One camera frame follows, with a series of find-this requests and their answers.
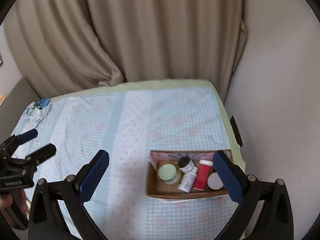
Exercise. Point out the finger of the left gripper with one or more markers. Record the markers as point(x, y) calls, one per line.
point(41, 155)
point(14, 141)

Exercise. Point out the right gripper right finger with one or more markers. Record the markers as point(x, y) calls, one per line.
point(241, 190)

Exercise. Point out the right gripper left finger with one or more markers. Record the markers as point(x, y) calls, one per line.
point(78, 189)

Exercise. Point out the small black-lidded white jar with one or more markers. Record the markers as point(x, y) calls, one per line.
point(186, 164)

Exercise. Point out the green-lidded jar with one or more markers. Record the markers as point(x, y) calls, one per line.
point(169, 174)

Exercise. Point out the white-lidded jar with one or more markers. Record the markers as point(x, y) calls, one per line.
point(214, 182)

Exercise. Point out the red rectangular box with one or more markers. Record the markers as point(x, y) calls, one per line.
point(203, 173)

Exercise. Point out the blue item on cloth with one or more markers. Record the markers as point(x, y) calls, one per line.
point(42, 103)

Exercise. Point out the small white bottle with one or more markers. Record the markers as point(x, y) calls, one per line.
point(188, 181)

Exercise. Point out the cardboard box with pink lining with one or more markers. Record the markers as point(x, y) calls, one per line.
point(157, 189)

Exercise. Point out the beige curtain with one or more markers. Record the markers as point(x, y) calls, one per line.
point(63, 46)

